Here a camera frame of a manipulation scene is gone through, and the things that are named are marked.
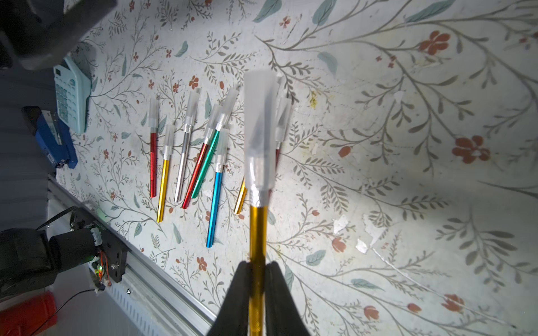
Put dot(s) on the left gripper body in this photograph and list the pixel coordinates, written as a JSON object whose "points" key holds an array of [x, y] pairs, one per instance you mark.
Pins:
{"points": [[40, 47]]}

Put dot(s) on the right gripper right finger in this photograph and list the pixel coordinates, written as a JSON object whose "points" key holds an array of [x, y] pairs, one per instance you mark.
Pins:
{"points": [[282, 317]]}

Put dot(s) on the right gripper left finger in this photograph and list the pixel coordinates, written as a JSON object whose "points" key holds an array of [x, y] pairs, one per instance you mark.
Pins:
{"points": [[233, 317]]}

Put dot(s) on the gold carving knife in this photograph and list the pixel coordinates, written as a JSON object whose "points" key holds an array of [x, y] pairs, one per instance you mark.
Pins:
{"points": [[240, 199], [260, 107], [167, 152]]}

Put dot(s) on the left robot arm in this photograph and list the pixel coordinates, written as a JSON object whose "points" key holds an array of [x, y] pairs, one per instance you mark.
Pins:
{"points": [[31, 260]]}

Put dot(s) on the dark red carving knife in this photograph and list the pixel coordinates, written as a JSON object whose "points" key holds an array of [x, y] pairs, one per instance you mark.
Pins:
{"points": [[153, 124]]}

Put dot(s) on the silver carving knife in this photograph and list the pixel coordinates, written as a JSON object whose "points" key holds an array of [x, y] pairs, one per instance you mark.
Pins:
{"points": [[189, 121]]}

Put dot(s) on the blue carving knife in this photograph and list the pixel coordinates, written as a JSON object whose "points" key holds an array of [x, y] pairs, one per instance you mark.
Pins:
{"points": [[221, 153]]}

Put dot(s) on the green carving knife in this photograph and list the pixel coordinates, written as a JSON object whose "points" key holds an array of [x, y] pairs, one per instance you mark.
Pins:
{"points": [[223, 115]]}

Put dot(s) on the light blue calculator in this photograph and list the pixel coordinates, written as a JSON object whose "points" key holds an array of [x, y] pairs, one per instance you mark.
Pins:
{"points": [[72, 89]]}

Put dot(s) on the blue stapler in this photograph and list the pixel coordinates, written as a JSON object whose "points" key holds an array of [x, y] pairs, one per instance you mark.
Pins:
{"points": [[52, 135]]}

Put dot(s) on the red cylinder object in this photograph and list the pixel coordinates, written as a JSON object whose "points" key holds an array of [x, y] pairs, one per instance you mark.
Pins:
{"points": [[26, 317]]}

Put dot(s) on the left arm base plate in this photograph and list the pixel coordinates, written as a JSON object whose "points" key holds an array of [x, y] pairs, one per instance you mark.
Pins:
{"points": [[109, 263]]}

